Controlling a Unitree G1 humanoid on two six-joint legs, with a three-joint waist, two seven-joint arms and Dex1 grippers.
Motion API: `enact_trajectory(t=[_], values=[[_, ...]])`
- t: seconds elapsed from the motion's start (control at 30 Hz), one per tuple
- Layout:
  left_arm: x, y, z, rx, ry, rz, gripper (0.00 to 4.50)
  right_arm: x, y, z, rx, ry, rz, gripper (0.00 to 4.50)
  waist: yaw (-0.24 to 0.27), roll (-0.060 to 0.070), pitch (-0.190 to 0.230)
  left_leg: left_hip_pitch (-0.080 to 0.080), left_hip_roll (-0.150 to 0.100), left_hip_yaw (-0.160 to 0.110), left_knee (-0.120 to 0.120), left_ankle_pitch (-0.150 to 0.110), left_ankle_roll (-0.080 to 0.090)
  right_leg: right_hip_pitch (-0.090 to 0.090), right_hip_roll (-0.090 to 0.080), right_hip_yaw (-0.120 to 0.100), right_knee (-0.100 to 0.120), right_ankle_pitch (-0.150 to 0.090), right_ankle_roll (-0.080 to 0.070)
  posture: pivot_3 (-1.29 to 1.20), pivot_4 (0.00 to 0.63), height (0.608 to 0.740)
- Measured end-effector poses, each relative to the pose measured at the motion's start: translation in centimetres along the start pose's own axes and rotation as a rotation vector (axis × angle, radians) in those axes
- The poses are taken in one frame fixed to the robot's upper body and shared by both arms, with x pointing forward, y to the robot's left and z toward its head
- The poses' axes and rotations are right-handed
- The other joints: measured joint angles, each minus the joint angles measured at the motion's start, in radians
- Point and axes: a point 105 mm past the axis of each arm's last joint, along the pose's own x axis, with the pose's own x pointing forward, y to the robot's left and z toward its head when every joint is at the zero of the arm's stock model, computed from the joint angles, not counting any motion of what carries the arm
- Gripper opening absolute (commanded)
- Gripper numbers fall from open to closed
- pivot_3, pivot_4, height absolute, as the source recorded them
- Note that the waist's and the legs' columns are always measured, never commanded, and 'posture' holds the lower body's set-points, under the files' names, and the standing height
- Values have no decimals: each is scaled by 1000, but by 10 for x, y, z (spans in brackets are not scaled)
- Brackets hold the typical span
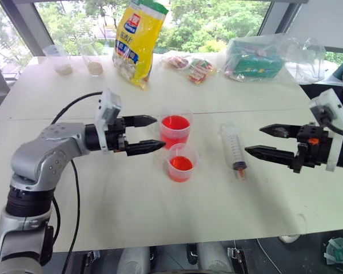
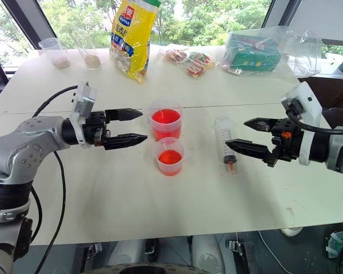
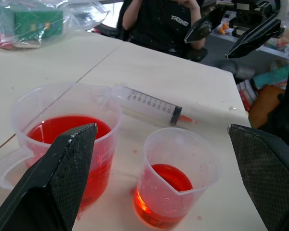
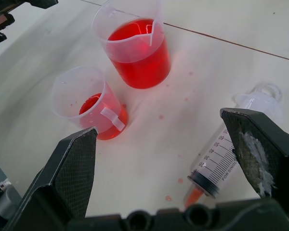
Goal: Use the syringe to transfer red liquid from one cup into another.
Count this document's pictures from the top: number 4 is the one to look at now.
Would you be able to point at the silver robot body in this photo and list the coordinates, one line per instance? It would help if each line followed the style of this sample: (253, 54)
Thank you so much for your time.
(3, 199)

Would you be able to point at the large clear plastic beaker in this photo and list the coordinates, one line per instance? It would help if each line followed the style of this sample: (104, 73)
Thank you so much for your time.
(137, 48)

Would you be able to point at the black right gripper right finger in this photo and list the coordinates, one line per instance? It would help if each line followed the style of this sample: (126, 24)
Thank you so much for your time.
(260, 149)

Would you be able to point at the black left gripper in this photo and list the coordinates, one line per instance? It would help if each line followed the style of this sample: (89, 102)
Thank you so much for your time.
(4, 16)

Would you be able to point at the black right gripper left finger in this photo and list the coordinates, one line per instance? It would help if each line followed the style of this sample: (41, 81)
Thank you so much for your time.
(65, 173)

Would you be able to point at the clear plastic syringe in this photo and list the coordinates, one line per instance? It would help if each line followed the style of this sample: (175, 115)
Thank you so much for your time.
(219, 158)

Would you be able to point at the small clear plastic beaker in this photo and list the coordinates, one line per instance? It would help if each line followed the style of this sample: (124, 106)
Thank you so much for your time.
(91, 106)

